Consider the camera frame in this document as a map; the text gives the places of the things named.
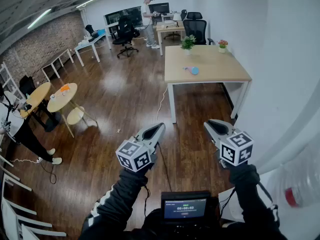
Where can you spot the white desk with blue top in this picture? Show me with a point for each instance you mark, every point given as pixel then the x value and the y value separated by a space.
pixel 91 40

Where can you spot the white table lamp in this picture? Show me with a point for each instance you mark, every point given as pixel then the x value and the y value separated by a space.
pixel 177 17

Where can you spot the light wooden table white legs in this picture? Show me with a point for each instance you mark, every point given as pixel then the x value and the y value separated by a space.
pixel 205 64

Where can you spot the long ceiling light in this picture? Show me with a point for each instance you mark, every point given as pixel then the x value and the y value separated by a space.
pixel 87 2
pixel 38 19

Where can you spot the white slatted frame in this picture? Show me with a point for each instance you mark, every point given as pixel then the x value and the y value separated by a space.
pixel 15 216

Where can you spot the white paper sheet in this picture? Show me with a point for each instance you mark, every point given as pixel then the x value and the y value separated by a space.
pixel 230 204

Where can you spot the black backpack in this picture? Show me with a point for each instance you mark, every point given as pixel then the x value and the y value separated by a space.
pixel 27 85

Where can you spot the round wooden stool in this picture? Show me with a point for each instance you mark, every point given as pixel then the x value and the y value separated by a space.
pixel 75 115

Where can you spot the black swivel office chair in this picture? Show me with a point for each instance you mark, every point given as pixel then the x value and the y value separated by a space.
pixel 125 31

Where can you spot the low white frame table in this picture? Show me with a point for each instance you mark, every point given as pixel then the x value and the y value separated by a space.
pixel 56 59

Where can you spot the chest-mounted screen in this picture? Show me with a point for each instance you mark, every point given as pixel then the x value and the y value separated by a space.
pixel 185 207

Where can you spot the small white item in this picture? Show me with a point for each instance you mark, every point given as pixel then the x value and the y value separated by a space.
pixel 53 97

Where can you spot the orange item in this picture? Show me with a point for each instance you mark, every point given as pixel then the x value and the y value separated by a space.
pixel 65 87

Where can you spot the black high-back office chair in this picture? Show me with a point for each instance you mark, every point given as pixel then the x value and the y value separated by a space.
pixel 195 27

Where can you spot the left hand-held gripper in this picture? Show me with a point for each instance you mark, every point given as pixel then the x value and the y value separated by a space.
pixel 132 155

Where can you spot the person's right forearm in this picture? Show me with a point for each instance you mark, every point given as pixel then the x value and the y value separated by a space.
pixel 252 204

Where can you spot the clear plastic bottle red cap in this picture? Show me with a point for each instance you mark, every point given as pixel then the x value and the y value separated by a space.
pixel 297 189

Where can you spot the small white floor scrap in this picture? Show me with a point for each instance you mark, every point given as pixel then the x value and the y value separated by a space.
pixel 119 131

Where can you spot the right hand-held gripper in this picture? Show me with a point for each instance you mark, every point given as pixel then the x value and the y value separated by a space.
pixel 236 149

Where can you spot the black computer monitor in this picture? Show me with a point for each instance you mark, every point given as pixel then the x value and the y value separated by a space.
pixel 159 8

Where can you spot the red flower potted plant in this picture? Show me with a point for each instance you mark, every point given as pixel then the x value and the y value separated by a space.
pixel 222 46

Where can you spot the white shelf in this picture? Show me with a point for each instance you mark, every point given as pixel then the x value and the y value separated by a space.
pixel 7 79

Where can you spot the wooden desk white legs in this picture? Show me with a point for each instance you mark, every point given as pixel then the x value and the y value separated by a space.
pixel 170 29

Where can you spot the person's left forearm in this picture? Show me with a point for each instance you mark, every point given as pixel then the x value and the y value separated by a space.
pixel 117 201

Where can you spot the round wooden table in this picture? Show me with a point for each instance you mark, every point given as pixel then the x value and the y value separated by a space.
pixel 62 97
pixel 37 96

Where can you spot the green potted plant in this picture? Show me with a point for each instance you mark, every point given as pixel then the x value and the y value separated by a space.
pixel 188 43

